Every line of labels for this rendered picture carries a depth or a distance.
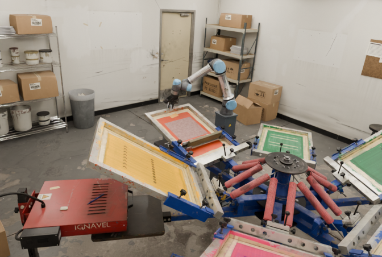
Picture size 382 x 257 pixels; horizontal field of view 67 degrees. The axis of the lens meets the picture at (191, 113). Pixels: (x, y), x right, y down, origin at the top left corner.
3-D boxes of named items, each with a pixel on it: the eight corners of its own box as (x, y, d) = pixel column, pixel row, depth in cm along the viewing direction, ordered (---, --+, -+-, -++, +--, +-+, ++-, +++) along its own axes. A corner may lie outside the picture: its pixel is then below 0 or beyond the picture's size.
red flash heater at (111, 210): (17, 244, 164) (14, 227, 159) (41, 193, 205) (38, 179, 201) (127, 233, 176) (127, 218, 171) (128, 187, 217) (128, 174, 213)
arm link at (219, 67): (235, 104, 312) (221, 56, 291) (239, 109, 298) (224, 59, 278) (225, 107, 312) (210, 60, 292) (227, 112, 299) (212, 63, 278)
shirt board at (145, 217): (91, 250, 179) (90, 240, 176) (98, 207, 215) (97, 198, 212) (288, 230, 205) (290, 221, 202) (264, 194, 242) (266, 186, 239)
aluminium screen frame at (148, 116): (144, 116, 290) (144, 113, 288) (188, 106, 327) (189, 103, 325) (192, 167, 245) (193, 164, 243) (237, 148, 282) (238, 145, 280)
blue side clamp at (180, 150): (170, 146, 263) (171, 141, 259) (174, 145, 266) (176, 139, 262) (190, 168, 245) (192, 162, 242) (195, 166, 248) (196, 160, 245)
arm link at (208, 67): (218, 54, 301) (178, 79, 308) (219, 56, 291) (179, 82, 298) (223, 63, 305) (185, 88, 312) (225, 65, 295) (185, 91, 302)
